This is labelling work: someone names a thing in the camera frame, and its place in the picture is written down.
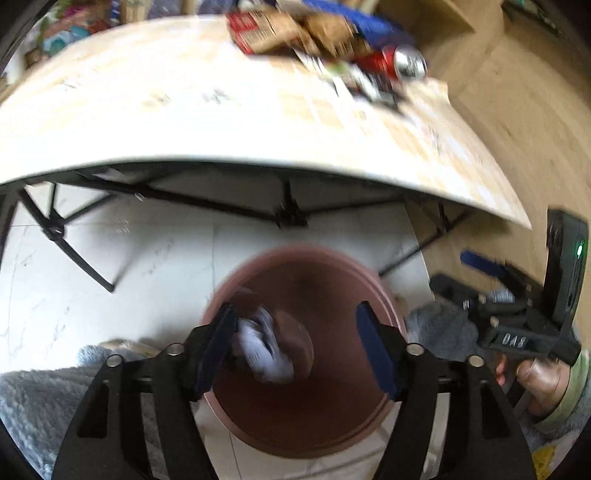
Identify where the black folding table frame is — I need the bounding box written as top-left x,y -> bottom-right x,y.
0,167 -> 476,294

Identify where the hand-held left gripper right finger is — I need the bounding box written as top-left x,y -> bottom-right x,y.
355,301 -> 539,480

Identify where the plaid floral tablecloth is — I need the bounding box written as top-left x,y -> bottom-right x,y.
0,14 -> 533,229

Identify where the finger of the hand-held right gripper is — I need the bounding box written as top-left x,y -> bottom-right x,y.
429,274 -> 485,311
460,250 -> 548,304

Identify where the black and white packet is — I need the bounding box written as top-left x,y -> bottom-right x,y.
295,50 -> 403,112

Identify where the yellow fluffy cloth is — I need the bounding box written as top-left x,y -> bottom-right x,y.
531,445 -> 558,480

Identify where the red drink can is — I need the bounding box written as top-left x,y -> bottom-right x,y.
355,45 -> 428,84

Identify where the brown snack packet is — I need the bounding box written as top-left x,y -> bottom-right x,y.
277,11 -> 366,58

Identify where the person's right hand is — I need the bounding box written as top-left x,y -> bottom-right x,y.
495,356 -> 573,418

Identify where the blue snack packet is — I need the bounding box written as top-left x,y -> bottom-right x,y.
300,0 -> 408,40

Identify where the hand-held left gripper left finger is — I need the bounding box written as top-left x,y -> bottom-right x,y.
52,302 -> 241,480

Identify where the red snack packet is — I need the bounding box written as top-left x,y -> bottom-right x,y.
226,11 -> 280,52

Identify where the person's left leg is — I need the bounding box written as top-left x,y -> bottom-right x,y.
0,344 -> 167,480

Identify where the person's right forearm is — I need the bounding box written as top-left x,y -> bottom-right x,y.
531,348 -> 591,435

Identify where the beige fluffy slipper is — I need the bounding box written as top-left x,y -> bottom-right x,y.
99,339 -> 160,358

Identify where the white paper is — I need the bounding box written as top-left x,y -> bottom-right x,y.
235,305 -> 295,383

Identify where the pink plastic bin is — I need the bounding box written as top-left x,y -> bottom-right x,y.
199,246 -> 409,459

